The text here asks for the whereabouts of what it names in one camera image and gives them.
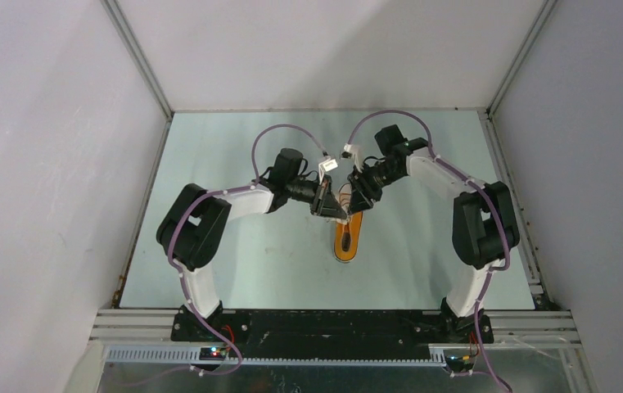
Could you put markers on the orange canvas sneaker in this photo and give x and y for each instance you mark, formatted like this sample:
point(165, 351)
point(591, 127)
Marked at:
point(346, 238)

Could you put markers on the left controller board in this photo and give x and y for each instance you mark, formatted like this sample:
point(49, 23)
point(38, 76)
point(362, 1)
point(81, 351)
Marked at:
point(213, 353)

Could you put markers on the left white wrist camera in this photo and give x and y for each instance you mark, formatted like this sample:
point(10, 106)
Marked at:
point(327, 164)

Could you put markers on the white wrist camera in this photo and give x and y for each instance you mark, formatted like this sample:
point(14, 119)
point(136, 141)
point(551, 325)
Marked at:
point(327, 164)
point(353, 152)

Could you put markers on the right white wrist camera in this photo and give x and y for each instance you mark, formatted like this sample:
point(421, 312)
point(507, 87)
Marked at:
point(353, 152)

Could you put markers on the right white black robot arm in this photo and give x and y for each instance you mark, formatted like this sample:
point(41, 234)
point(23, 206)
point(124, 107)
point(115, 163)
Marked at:
point(484, 225)

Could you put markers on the controller board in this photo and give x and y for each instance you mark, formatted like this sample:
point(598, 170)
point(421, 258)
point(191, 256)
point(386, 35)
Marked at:
point(213, 353)
point(464, 364)

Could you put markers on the aluminium frame rail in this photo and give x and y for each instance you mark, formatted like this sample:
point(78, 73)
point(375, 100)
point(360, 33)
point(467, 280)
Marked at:
point(539, 329)

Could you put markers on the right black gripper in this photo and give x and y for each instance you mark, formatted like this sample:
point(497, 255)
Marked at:
point(360, 180)

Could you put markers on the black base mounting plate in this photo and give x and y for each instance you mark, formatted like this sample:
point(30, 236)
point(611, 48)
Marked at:
point(323, 334)

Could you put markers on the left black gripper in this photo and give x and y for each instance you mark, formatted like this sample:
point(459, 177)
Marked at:
point(327, 206)

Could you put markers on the right controller board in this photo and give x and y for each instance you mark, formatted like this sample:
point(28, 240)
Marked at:
point(464, 364)

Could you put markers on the white shoelace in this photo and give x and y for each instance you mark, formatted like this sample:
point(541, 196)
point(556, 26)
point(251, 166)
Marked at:
point(344, 198)

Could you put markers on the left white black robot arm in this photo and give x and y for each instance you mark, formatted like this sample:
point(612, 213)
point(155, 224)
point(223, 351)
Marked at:
point(191, 231)

